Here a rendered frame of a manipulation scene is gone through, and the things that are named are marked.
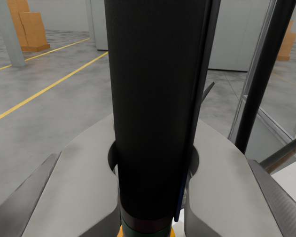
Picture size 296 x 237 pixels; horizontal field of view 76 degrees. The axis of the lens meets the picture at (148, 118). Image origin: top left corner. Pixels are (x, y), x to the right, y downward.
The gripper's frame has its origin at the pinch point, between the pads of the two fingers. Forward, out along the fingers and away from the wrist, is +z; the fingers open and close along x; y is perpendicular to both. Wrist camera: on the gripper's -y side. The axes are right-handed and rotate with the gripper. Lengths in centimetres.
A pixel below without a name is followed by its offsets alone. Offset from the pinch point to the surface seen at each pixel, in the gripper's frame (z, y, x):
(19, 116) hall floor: 243, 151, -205
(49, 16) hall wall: 1319, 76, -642
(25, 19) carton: 703, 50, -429
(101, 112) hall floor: 264, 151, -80
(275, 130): 78, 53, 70
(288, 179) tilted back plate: 20.4, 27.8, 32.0
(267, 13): 124, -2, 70
